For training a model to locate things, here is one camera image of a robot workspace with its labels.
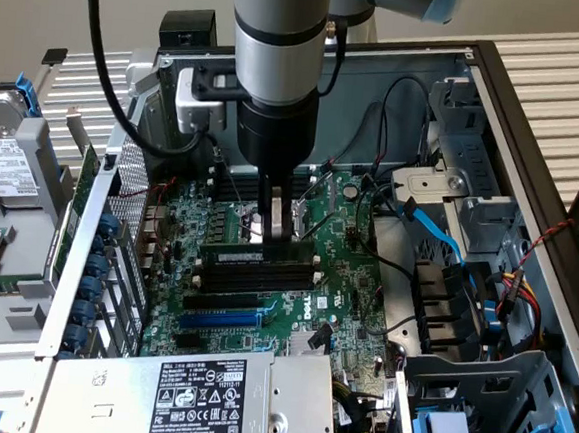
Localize thick black wire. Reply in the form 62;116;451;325
349;174;424;283

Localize red yellow power wires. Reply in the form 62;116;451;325
492;265;552;348

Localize grey metal disk bay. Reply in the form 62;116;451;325
390;338;579;433

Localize long black expansion slot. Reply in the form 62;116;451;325
181;287;260;316

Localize blue hard disk bracket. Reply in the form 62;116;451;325
11;72;47;121

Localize CPU socket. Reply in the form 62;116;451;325
236;196;317;253

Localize blue expansion slot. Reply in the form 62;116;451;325
177;303;263;335

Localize green Dell motherboard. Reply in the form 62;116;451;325
137;153;414;381

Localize thin metal locking lever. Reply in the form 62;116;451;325
208;145;250;209
302;208;336;244

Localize silver metal drive bay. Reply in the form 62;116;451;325
384;72;537;259

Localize black power adapter box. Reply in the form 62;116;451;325
157;6;221;54

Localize silver power supply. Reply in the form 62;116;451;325
34;331;343;433

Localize open PC case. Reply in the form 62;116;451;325
26;6;579;433

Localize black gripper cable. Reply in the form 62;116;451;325
319;14;350;100

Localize red black twisted wire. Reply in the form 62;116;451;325
513;213;576;275

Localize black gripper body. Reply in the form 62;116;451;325
230;91;321;195

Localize green graphics card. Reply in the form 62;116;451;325
50;104;108;292

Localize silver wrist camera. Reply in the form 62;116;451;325
172;64;243;139

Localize small black clip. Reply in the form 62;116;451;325
40;46;69;68

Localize thin black wire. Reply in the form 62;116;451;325
328;97;386;173

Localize hard disk with white label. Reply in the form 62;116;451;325
0;137;45;211

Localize grey parts rack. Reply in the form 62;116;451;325
0;112;77;350

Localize short black expansion slot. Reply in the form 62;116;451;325
174;331;202;350

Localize small silver heatsink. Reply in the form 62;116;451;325
288;329;334;360

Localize black camera cable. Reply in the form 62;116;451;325
73;0;228;163

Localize blue SATA wire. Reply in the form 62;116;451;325
393;194;472;267

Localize looped black wire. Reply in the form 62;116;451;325
374;72;435;183

